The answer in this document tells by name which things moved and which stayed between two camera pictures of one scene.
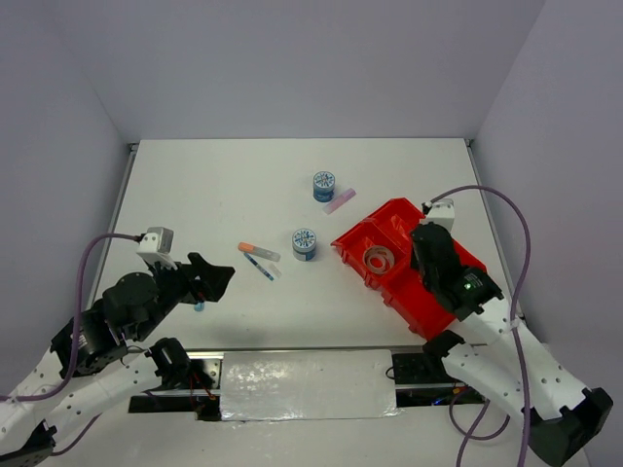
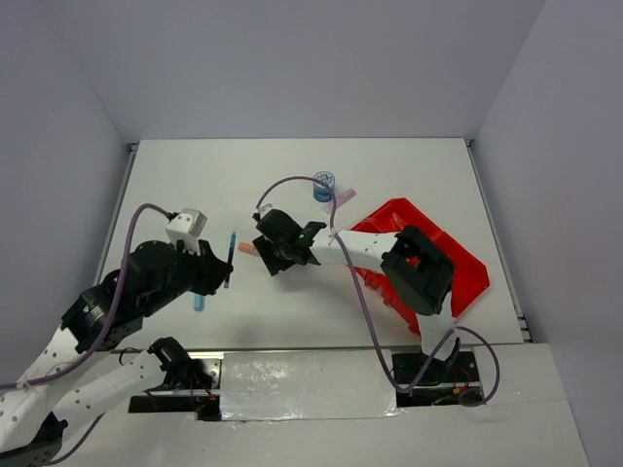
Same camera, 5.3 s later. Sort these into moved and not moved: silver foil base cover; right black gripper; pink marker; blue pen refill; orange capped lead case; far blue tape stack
Moved: blue pen refill; right black gripper
Not moved: silver foil base cover; pink marker; orange capped lead case; far blue tape stack
